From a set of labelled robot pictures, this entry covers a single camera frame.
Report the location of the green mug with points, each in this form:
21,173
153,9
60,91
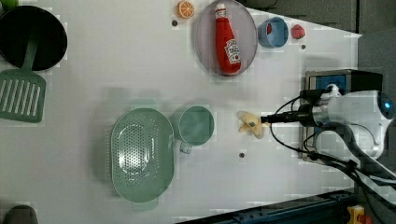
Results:
195,127

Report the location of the red ketchup bottle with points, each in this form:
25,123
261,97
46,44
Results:
228,52

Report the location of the blue bowl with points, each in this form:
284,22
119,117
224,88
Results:
279,36

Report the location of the strawberry toy in bowl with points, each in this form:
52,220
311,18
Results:
269,29

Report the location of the peeled toy banana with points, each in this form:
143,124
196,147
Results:
252,124

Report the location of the orange slice toy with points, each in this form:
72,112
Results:
185,9

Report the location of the translucent purple plate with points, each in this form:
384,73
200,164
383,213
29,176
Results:
244,30

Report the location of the green perforated colander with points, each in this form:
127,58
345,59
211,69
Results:
142,155

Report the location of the green slotted spatula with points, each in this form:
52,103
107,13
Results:
23,90

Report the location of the yellow red clamp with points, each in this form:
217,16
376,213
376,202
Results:
358,216

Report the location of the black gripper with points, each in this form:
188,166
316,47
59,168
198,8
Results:
304,115

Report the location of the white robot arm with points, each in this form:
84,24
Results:
371,175

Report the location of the blue metal frame rail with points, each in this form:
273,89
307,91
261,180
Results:
326,208

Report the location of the black frying pan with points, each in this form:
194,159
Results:
16,26

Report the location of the strawberry toy on table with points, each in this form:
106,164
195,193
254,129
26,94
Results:
298,32

